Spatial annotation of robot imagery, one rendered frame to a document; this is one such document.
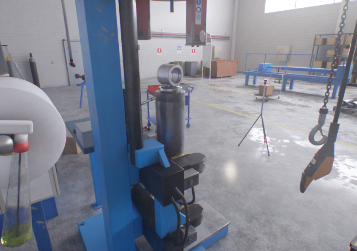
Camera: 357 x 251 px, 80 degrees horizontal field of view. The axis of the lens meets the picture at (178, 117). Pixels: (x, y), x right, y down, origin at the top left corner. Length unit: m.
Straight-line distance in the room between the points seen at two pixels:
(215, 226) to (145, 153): 1.25
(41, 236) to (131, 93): 0.82
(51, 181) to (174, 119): 0.83
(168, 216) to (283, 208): 1.75
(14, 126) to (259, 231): 2.35
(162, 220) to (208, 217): 0.99
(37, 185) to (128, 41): 0.76
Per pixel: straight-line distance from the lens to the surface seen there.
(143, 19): 1.43
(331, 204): 3.29
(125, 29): 1.19
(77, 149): 4.17
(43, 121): 0.67
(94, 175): 2.63
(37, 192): 1.04
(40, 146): 0.69
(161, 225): 1.49
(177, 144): 1.57
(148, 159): 1.33
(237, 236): 2.48
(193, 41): 1.53
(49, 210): 2.86
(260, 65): 10.93
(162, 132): 1.54
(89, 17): 1.24
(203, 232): 2.24
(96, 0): 1.27
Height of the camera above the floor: 1.75
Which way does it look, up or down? 18 degrees down
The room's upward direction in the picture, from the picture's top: straight up
